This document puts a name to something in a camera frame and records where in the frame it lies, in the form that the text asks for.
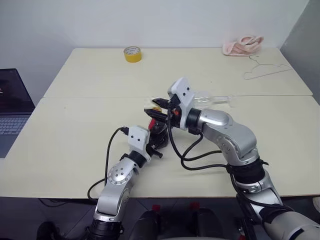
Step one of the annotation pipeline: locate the yellow tape roll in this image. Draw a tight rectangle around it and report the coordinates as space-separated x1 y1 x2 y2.
123 45 143 64

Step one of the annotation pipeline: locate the thin wire clothes hanger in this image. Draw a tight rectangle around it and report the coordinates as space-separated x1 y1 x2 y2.
243 55 293 81

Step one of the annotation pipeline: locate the grey laptop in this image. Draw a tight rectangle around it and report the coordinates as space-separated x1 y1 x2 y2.
0 68 36 159

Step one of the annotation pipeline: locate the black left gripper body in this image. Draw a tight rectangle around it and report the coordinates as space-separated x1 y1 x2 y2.
146 143 164 160

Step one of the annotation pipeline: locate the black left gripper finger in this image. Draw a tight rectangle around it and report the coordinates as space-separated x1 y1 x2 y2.
152 136 171 150

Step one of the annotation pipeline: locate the clear wine glass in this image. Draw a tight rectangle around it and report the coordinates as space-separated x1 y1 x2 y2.
193 90 237 109

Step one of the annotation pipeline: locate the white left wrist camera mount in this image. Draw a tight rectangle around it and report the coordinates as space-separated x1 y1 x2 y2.
127 125 151 164

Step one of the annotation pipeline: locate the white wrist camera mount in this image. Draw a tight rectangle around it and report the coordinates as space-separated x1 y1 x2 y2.
127 125 151 164
166 77 196 131

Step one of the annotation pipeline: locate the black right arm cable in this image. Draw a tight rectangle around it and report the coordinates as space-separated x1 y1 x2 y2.
166 109 232 172

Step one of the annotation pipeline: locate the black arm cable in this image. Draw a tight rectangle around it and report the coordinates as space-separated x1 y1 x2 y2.
86 126 130 201
166 109 232 172

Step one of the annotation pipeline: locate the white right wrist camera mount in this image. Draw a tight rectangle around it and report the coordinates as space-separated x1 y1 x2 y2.
166 77 196 131

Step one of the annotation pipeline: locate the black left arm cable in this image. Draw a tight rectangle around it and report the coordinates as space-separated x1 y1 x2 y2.
86 126 130 201

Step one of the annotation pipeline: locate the pink cloth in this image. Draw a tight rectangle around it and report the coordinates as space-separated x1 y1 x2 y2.
222 35 265 57

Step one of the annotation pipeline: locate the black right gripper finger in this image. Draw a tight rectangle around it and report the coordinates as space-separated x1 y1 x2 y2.
151 97 173 109
143 108 171 124

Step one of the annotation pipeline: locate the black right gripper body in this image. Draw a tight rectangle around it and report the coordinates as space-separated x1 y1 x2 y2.
165 96 182 128

